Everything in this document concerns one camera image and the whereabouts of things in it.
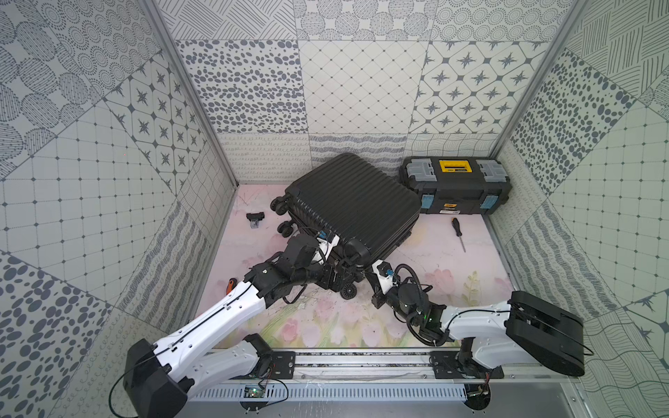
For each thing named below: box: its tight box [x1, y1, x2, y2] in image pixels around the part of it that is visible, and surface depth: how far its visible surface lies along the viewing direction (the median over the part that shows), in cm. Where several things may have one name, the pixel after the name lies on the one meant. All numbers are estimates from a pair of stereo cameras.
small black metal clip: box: [245, 211, 265, 230], surface depth 109 cm
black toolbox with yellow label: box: [398, 156, 513, 215], surface depth 103 cm
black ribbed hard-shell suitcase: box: [270, 152, 422, 301], surface depth 88 cm
